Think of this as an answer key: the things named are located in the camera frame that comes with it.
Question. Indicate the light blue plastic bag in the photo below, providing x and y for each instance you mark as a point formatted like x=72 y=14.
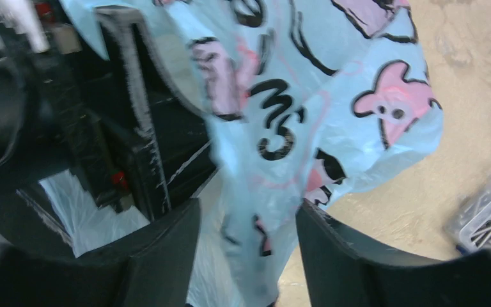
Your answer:
x=303 y=100

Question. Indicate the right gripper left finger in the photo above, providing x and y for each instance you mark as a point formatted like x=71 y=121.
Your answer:
x=149 y=267

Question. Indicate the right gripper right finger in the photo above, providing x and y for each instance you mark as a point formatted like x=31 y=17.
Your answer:
x=345 y=267

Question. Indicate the clear plastic screw box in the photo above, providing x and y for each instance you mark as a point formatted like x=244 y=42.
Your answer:
x=470 y=226

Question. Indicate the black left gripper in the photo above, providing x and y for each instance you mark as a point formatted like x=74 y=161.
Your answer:
x=105 y=143

